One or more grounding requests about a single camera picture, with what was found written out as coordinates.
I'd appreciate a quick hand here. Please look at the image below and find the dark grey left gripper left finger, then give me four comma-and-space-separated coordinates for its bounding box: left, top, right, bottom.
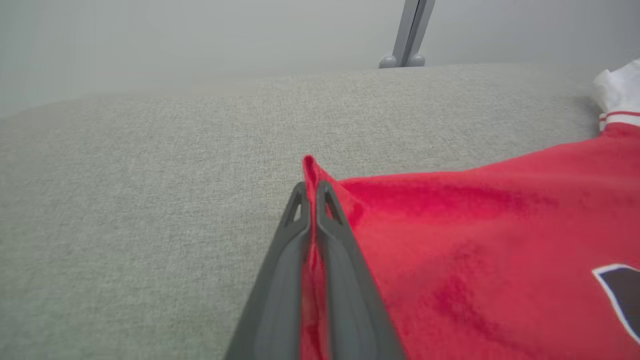
223, 181, 313, 360

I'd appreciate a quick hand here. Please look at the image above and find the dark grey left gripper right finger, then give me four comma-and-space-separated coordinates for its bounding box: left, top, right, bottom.
315, 180, 407, 360

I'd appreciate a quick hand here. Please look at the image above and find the red white jersey shirt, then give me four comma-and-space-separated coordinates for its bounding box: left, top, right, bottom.
298, 59, 640, 360

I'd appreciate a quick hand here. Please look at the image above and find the grey partition post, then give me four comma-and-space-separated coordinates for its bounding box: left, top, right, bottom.
378, 0, 437, 69

